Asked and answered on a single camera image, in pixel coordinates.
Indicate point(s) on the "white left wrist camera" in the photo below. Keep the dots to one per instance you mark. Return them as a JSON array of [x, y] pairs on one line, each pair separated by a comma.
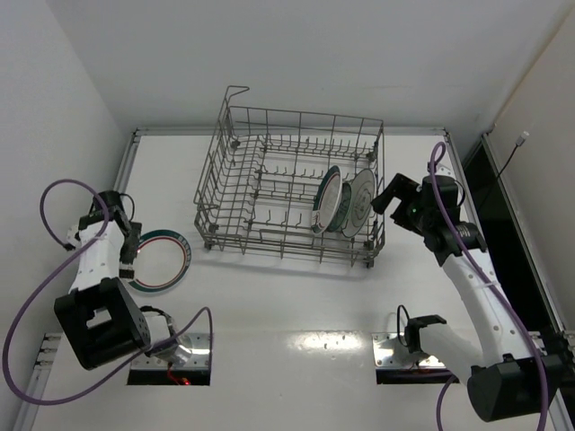
[[76, 238]]

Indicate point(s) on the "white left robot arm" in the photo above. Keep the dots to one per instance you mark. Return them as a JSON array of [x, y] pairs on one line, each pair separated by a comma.
[[101, 320]]

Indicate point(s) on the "white plate teal rim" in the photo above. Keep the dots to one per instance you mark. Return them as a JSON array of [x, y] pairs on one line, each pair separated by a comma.
[[163, 260], [363, 189]]

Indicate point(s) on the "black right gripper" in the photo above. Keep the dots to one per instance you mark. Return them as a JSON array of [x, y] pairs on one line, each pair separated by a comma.
[[405, 206]]

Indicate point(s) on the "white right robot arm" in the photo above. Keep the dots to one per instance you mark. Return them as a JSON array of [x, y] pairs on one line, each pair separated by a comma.
[[507, 376]]

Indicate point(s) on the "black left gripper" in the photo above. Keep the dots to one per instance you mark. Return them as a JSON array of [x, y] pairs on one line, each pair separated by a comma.
[[130, 250]]

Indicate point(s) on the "white plate green red rim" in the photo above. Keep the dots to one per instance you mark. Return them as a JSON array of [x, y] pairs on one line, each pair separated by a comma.
[[327, 200]]

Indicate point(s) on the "blue floral green plate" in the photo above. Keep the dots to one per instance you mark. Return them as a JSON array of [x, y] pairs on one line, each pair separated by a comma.
[[343, 209]]

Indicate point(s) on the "grey wire dish rack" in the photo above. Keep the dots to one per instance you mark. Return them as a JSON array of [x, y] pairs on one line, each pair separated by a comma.
[[261, 174]]

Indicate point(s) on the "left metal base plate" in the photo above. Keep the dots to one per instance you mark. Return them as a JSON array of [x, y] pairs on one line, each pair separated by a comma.
[[189, 352]]

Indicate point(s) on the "metal base plate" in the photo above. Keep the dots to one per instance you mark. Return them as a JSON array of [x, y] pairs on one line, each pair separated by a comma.
[[391, 355], [189, 352]]

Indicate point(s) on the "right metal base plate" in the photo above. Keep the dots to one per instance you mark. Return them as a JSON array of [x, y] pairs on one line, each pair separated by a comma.
[[391, 355]]

